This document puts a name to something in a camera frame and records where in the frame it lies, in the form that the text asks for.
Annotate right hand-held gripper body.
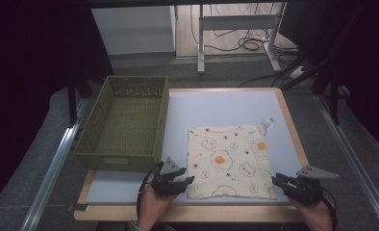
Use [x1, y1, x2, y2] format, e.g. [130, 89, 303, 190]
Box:
[285, 165, 340, 205]

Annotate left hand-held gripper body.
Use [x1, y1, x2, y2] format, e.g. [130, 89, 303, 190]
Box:
[150, 156, 186, 197]

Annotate cream cloth with egg print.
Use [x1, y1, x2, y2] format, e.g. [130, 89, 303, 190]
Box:
[186, 116, 279, 201]

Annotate green woven basket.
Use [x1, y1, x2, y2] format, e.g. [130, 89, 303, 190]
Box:
[73, 75, 170, 173]

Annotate black tape piece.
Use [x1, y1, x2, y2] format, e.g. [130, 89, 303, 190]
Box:
[66, 202, 89, 213]

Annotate black tripod stand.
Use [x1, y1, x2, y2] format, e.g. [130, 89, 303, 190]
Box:
[278, 47, 343, 126]

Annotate white power strip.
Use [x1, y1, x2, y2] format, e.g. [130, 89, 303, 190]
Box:
[288, 64, 308, 80]

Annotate dark curtain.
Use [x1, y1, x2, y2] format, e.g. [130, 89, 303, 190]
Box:
[278, 0, 379, 157]
[0, 0, 114, 215]

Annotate white cabinet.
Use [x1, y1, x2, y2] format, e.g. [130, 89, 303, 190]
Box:
[90, 5, 178, 57]

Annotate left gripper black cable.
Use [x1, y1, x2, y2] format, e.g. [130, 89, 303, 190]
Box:
[136, 161, 164, 219]

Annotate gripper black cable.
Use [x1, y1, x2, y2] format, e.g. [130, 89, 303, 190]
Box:
[320, 188, 339, 231]
[136, 161, 164, 219]

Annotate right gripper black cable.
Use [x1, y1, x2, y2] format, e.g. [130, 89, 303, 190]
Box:
[320, 188, 339, 231]

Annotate aluminium rail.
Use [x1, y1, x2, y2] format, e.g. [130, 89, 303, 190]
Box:
[315, 94, 379, 231]
[18, 97, 89, 231]

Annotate black post stand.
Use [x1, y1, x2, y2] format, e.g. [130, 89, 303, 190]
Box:
[66, 76, 93, 125]

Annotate black floor cables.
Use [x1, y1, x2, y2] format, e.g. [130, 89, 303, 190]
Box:
[189, 3, 300, 55]

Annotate white desk frame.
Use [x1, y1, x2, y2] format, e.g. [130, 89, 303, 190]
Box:
[196, 3, 287, 75]

